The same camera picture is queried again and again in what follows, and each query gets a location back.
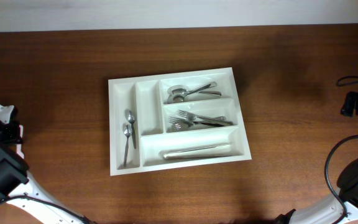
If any white plastic knife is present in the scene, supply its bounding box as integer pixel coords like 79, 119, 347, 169
16, 124, 25, 159

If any small metal spoon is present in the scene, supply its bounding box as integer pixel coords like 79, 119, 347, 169
123, 124, 132, 167
126, 110, 137, 149

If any metal fork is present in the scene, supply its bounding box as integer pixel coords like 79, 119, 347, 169
171, 123, 222, 132
177, 110, 234, 126
168, 117, 234, 126

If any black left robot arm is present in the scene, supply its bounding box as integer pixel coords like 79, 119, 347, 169
0, 105, 92, 223

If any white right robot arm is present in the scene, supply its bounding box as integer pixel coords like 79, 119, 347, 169
273, 134, 358, 224

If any white plastic cutlery tray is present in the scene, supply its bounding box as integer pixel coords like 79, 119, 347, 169
108, 68, 252, 176

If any black right camera cable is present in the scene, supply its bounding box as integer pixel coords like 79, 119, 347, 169
323, 75, 358, 224

